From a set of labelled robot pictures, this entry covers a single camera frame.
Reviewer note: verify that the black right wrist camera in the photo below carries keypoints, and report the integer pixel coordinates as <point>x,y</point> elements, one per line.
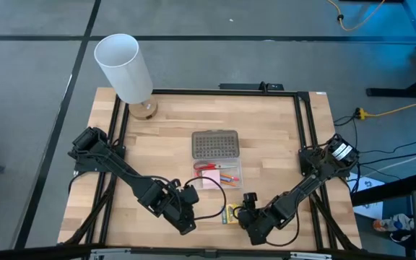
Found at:
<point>250,201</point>

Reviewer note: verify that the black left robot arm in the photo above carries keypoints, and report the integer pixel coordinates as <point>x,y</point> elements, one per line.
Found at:
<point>121,169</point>

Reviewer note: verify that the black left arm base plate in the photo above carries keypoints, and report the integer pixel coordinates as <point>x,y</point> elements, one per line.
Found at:
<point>81,166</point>

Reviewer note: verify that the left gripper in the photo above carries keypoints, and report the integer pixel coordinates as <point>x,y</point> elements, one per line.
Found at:
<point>168,198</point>

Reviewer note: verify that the pink sticky note pad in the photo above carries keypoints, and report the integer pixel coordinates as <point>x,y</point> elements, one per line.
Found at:
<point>211,179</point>

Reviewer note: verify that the black bar mount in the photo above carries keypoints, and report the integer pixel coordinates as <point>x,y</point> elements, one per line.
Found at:
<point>247,86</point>

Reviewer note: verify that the clear pencil case grey lid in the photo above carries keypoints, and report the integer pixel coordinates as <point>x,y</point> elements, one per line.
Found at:
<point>215,144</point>

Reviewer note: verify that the black aluminium table frame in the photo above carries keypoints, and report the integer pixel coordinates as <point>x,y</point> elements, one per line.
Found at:
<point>229,91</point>

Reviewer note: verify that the orange pencil pink eraser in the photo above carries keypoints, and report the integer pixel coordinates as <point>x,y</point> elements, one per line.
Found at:
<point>231,177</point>

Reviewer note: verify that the yellow green crayon box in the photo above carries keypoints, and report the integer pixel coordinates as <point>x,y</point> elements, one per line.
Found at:
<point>229,213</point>

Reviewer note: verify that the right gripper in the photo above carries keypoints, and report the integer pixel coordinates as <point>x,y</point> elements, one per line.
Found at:
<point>258,224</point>

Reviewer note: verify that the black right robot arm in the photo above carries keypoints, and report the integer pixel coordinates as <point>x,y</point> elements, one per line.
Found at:
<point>309,184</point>

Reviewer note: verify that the black bar silver brackets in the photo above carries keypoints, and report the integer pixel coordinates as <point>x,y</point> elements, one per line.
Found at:
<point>208,253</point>

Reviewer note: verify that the white paper blue logos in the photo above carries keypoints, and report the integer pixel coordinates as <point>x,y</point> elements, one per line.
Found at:
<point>368,184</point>

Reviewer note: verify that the black desk leg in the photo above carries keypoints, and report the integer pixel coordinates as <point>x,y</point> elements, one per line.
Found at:
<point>403,92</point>

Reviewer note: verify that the white cylindrical lamp shade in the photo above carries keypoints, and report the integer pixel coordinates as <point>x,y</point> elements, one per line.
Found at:
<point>123,68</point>

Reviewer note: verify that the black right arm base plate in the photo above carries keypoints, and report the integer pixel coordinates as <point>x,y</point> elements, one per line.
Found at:
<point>305,162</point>

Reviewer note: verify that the person's orange white shoe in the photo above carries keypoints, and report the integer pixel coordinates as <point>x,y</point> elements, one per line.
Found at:
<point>392,224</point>

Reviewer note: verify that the black slanted desk bar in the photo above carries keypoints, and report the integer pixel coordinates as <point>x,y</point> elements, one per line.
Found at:
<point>392,189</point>

